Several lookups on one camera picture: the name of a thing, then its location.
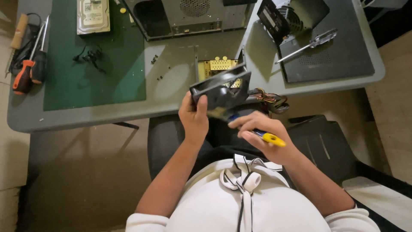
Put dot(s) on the black power supply unit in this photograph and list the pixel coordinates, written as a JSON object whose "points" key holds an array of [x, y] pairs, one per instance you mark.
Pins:
{"points": [[286, 17]]}

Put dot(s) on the black computer side panel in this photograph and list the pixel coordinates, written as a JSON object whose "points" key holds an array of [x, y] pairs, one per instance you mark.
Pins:
{"points": [[331, 54]]}

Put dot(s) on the person's black trousers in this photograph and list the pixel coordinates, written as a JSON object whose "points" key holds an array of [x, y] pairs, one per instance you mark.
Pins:
{"points": [[222, 138]]}

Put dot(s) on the black computer cooling fan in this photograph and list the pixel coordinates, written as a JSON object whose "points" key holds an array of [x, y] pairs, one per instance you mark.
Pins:
{"points": [[222, 92]]}

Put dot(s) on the black plastic chair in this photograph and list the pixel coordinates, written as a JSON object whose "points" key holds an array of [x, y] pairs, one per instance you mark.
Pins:
{"points": [[322, 148]]}

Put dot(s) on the silver hard disk drive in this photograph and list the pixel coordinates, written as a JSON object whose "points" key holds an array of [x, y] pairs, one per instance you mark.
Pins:
{"points": [[93, 16]]}

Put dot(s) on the person's left hand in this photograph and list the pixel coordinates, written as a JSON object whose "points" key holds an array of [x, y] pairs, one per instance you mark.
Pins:
{"points": [[193, 121]]}

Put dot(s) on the person's white hooded sweatshirt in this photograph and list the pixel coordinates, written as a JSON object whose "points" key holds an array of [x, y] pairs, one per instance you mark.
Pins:
{"points": [[251, 199]]}

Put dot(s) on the yellow power supply circuit board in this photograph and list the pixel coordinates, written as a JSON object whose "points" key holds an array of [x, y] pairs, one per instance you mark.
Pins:
{"points": [[217, 66]]}

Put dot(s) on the person's right hand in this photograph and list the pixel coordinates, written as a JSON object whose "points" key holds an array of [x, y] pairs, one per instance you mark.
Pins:
{"points": [[268, 141]]}

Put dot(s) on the grey computer case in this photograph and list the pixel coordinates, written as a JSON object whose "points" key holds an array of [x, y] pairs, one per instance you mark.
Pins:
{"points": [[190, 16]]}

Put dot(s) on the small black screws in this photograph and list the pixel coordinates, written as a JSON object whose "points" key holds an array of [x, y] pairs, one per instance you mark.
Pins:
{"points": [[154, 59]]}

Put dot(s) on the grey folding table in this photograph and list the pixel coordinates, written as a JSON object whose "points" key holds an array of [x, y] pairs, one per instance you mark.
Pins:
{"points": [[180, 77]]}

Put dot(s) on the green cutting mat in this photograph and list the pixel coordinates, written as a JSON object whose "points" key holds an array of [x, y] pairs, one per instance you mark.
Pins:
{"points": [[93, 61]]}

